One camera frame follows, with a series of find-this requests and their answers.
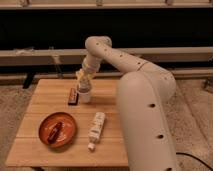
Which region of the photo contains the wooden table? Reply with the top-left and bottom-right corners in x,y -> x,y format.
6,79 -> 128,167

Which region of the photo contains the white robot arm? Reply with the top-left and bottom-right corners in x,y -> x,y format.
77,36 -> 180,171

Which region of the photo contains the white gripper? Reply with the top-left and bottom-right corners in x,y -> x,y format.
76,69 -> 94,91

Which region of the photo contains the dark red item on plate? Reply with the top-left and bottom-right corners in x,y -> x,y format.
47,122 -> 63,144

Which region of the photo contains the dark brown eraser block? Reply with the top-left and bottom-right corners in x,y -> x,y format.
68,88 -> 79,105

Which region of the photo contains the white plastic bottle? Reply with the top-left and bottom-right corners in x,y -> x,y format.
88,112 -> 106,151

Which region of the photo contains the white ceramic cup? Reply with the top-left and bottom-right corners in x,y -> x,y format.
78,88 -> 91,103

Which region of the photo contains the black cable on floor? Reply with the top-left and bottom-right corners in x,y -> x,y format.
175,152 -> 213,171

